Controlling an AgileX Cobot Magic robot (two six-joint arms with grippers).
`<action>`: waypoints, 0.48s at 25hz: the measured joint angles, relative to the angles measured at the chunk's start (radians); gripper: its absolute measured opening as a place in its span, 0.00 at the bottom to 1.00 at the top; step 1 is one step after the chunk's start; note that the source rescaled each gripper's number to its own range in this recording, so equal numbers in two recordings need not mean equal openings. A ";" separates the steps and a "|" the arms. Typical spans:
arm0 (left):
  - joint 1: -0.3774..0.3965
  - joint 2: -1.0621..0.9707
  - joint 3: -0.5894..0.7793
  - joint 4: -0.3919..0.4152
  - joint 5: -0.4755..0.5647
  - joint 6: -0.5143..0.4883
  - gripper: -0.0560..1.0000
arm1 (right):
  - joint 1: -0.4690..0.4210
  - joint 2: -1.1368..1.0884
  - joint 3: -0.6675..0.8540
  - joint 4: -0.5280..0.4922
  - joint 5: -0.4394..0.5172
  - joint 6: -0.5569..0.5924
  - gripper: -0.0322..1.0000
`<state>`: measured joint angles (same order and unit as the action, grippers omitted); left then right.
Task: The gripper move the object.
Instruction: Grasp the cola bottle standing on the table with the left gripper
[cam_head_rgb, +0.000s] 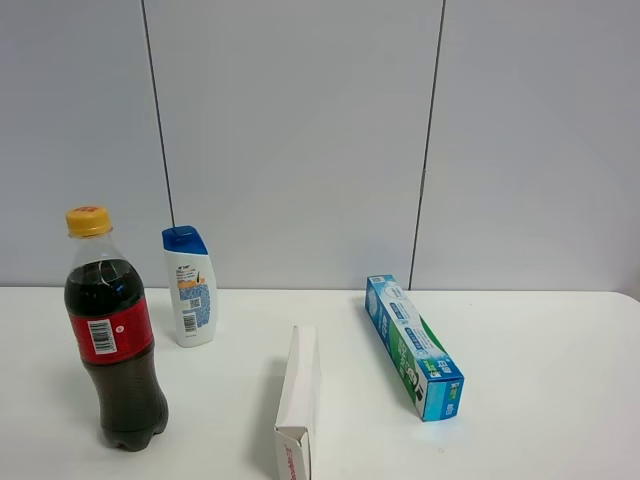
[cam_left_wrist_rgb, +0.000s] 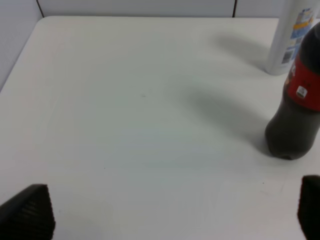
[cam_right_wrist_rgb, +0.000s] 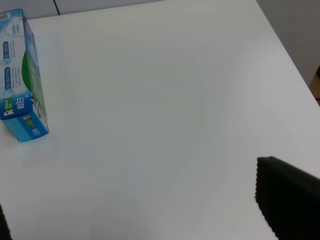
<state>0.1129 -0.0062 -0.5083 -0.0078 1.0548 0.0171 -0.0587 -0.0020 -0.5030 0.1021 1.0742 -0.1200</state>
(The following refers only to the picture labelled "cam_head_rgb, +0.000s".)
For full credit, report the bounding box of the cola bottle with yellow cap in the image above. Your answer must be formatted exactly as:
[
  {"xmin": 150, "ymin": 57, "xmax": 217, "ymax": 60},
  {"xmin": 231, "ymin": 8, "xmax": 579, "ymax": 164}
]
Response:
[{"xmin": 64, "ymin": 206, "xmax": 169, "ymax": 452}]

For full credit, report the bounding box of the white shampoo bottle blue cap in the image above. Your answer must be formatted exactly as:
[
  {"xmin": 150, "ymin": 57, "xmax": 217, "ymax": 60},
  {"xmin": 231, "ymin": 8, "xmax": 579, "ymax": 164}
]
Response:
[{"xmin": 162, "ymin": 225, "xmax": 218, "ymax": 348}]

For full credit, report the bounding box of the blue green toothpaste box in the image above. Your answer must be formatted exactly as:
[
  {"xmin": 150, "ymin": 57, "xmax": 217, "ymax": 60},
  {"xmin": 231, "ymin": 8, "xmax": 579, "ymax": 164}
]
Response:
[{"xmin": 365, "ymin": 275, "xmax": 464, "ymax": 422}]

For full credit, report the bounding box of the white cardboard box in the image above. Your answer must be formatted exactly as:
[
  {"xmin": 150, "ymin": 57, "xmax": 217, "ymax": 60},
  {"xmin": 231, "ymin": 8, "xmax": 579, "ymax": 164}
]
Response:
[{"xmin": 274, "ymin": 326, "xmax": 321, "ymax": 480}]

